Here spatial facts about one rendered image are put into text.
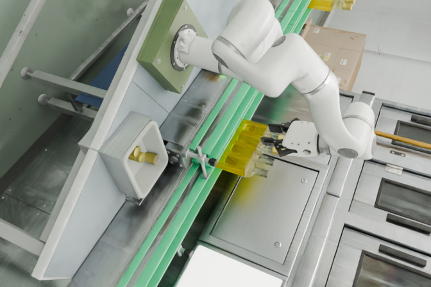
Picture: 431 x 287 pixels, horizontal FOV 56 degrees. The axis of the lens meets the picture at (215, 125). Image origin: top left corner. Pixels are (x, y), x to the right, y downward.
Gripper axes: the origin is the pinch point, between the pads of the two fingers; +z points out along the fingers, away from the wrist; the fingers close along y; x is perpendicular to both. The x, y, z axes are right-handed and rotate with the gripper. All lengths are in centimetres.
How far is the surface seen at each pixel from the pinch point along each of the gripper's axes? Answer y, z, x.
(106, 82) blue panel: 15, 80, 5
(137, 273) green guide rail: -45, 32, -19
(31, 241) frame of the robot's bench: -53, 56, 1
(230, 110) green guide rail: 18.3, 26.6, -9.7
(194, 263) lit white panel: -30, 27, -37
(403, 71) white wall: 450, 56, -336
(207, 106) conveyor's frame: 15.9, 33.9, -5.8
